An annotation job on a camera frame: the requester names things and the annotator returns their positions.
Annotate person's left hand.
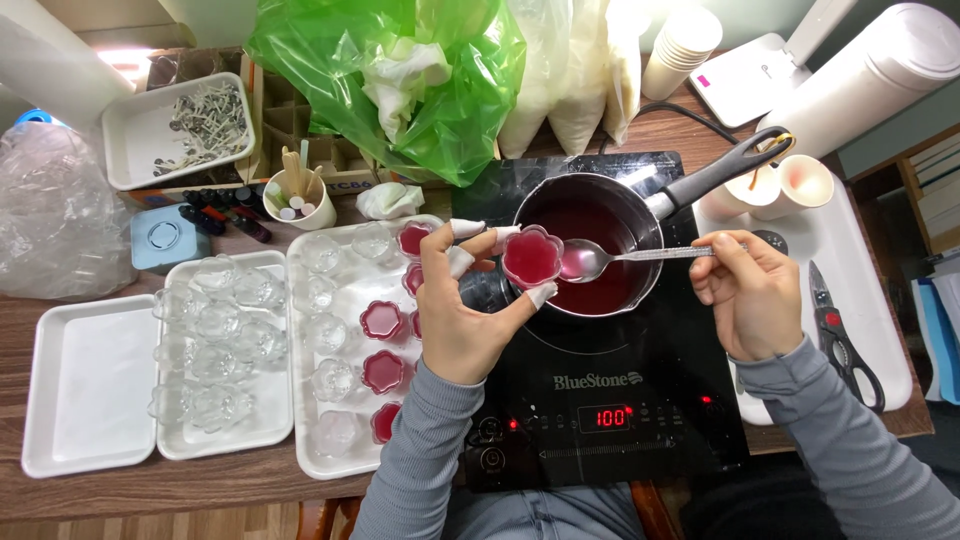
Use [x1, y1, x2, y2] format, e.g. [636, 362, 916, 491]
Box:
[416, 219, 561, 387]

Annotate person's right hand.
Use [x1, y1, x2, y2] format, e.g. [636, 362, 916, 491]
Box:
[688, 231, 805, 363]

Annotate flower glass cup red wax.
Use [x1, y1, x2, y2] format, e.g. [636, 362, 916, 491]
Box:
[500, 224, 565, 291]

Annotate metal spoon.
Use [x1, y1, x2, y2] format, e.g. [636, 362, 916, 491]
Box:
[558, 238, 751, 285]

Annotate group of red filled cups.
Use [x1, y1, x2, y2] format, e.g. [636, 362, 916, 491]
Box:
[357, 219, 435, 447]

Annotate black and red scissors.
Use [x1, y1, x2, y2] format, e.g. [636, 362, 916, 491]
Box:
[807, 259, 887, 414]

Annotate long white foam tray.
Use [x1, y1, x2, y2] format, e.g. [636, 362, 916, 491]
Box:
[691, 174, 915, 426]

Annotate white paper cup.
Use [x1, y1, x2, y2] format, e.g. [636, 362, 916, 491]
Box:
[699, 161, 783, 223]
[752, 154, 836, 222]

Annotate cluster of empty glass cups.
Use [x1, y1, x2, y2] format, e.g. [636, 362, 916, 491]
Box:
[147, 253, 291, 436]
[291, 220, 393, 459]

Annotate black saucepan with red wax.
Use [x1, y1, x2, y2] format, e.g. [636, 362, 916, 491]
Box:
[513, 126, 793, 320]

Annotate small crumpled white tissue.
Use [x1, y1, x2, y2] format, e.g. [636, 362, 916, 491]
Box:
[354, 181, 426, 222]

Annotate black induction cooker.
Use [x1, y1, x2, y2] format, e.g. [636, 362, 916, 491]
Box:
[450, 150, 751, 494]

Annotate yellow rubber band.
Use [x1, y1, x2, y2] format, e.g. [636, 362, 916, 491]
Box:
[747, 132, 798, 192]

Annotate paper cup with wooden sticks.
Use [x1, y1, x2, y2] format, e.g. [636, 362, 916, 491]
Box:
[261, 139, 339, 232]

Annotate blue folders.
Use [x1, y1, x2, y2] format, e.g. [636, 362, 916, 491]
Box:
[909, 255, 960, 408]

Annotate shelf with books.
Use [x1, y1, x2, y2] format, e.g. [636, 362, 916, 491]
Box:
[894, 129, 960, 258]

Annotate person's blue jeans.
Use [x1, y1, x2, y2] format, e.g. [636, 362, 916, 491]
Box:
[448, 482, 648, 540]

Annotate green plastic bag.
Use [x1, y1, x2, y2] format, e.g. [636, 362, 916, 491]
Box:
[245, 0, 528, 189]

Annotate large white cylinder container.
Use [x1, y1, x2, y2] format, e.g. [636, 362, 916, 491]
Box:
[756, 3, 960, 163]

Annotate crumpled white tissue in bag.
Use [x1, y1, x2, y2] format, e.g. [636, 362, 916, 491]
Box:
[362, 37, 454, 145]

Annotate group of small dark bottles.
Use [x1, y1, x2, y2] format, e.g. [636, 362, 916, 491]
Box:
[178, 185, 274, 245]

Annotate clear bag of white wax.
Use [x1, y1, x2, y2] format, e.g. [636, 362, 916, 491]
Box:
[546, 0, 612, 158]
[497, 0, 575, 160]
[602, 0, 650, 147]

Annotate cardboard box with dividers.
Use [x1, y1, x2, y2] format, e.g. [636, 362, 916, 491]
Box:
[118, 47, 481, 209]

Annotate stack of white paper cups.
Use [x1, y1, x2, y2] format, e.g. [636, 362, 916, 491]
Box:
[640, 5, 725, 102]

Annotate pile of candle wicks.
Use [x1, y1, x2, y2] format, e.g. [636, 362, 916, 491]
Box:
[152, 82, 250, 179]

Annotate white tray holding wicks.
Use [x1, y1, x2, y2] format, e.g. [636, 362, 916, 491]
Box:
[100, 72, 257, 193]

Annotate empty white foam tray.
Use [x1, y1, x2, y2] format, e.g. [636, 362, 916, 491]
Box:
[20, 293, 164, 480]

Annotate clear crumpled plastic bag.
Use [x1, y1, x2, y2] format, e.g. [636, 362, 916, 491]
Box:
[0, 120, 141, 303]

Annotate white paper roll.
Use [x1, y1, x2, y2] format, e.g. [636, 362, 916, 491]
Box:
[0, 0, 138, 130]

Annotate black power cable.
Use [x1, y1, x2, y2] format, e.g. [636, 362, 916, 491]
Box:
[598, 100, 742, 156]

